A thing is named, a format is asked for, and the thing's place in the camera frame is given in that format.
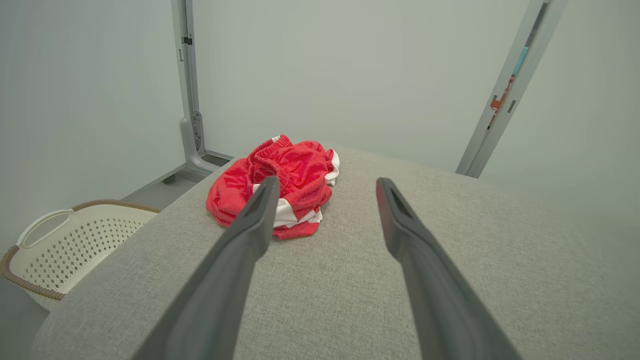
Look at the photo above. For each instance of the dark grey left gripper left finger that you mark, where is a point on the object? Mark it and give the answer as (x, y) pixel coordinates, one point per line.
(225, 280)

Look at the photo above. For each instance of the red shorts white trim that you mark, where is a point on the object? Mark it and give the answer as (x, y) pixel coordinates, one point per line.
(300, 170)

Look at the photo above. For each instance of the white perforated laundry basket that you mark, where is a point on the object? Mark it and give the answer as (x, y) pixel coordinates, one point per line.
(75, 245)

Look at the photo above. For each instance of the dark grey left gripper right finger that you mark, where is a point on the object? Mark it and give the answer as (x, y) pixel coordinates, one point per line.
(435, 290)

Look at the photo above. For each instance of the grey partition post with foot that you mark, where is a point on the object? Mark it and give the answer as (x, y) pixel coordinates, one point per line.
(190, 100)

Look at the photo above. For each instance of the grey double partition post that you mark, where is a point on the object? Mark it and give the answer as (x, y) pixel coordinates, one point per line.
(505, 95)

